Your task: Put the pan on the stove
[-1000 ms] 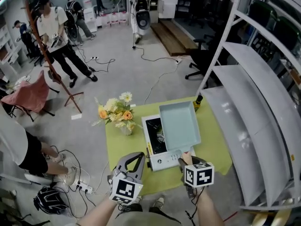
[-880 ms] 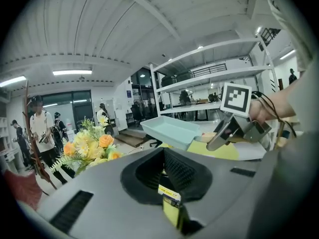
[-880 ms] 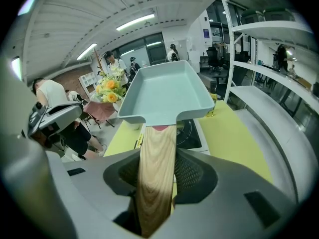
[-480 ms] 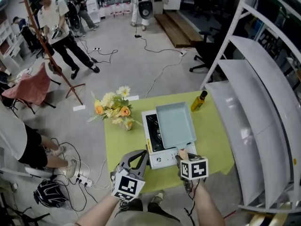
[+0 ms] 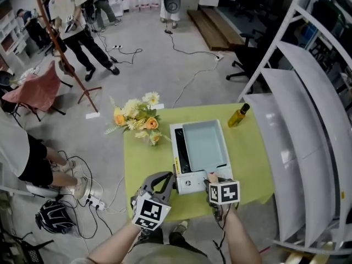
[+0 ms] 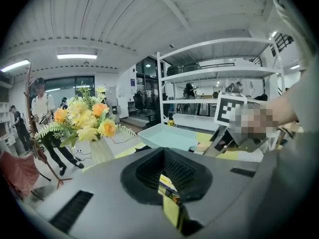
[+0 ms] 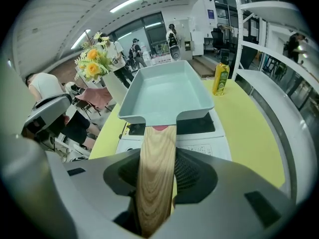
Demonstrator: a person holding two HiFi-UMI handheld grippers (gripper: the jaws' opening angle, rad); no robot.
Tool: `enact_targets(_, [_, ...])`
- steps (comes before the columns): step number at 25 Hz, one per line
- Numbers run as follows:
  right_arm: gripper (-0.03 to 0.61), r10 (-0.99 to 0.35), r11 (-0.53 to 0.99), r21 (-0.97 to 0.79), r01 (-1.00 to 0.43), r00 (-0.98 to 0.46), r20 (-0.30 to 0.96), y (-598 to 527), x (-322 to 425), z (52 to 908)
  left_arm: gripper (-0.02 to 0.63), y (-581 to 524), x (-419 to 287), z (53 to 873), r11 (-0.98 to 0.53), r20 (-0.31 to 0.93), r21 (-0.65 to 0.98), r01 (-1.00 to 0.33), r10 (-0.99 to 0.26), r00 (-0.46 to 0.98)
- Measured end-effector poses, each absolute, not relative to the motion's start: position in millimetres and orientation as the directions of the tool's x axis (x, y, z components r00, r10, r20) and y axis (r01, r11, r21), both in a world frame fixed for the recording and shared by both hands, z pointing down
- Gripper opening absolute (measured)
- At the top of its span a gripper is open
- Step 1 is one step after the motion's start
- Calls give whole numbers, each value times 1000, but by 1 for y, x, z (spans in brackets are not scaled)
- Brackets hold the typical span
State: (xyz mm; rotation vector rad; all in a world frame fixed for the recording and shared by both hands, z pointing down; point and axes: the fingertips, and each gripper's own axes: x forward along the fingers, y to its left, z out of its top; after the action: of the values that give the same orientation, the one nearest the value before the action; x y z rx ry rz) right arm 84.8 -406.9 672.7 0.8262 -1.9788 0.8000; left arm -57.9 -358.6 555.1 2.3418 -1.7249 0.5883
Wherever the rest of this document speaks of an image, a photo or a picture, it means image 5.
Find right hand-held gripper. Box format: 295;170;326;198
202;176;241;223

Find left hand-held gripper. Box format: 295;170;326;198
130;163;182;232

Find white portable induction cooktop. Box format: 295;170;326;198
168;122;234;196

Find person's left forearm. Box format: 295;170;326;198
86;221;151;264

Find person's right forearm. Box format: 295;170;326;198
219;203;262;264

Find yellow-green tablecloth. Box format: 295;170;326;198
123;102;276;223

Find person's shoe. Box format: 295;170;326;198
173;219;190;234

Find person's dark trousers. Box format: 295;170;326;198
134;226;205;256

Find olive oil bottle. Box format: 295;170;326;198
227;103;251;129

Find yellow orange flower bouquet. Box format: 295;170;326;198
103;91;172;147

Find person's olive shirt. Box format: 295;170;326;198
123;243;213;264

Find white metal shelving rack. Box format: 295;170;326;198
236;0;352;256

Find black white helmet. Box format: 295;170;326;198
35;200;77;234

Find black office chair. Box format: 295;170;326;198
225;28;277;83

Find white stool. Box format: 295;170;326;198
24;180;61;200

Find wooden platform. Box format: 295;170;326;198
186;7;246;51

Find wooden coat rack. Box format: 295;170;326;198
31;0;103;113

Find pink folding chair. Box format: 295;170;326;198
1;59;67;123

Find white cubby shelf unit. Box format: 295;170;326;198
0;9;31;69

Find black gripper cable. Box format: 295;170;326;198
212;202;232;264

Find white floor cable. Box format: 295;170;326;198
171;58;221;110

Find black floor cable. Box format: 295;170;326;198
164;29;222;58

